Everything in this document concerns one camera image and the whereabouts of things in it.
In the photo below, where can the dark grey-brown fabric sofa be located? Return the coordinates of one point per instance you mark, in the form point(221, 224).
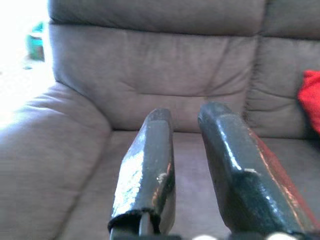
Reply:
point(175, 62)

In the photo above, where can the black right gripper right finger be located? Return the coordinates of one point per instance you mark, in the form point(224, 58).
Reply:
point(240, 180)

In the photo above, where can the teal plastic stool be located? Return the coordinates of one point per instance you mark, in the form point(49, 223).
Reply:
point(35, 47)

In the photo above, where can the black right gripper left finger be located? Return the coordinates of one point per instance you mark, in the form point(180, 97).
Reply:
point(147, 160)

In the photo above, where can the red pillow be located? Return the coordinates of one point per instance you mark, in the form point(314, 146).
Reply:
point(311, 97)

